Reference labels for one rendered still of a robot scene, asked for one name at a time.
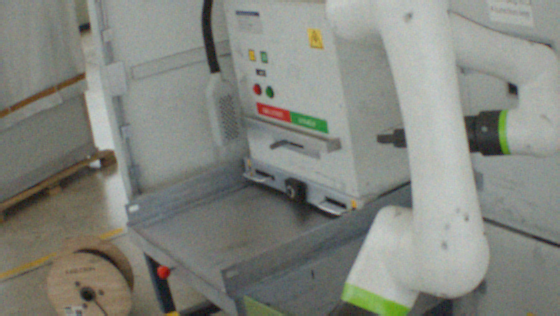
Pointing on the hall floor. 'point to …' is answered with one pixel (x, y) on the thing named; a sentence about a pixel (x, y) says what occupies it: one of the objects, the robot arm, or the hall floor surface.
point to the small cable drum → (90, 279)
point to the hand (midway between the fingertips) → (394, 138)
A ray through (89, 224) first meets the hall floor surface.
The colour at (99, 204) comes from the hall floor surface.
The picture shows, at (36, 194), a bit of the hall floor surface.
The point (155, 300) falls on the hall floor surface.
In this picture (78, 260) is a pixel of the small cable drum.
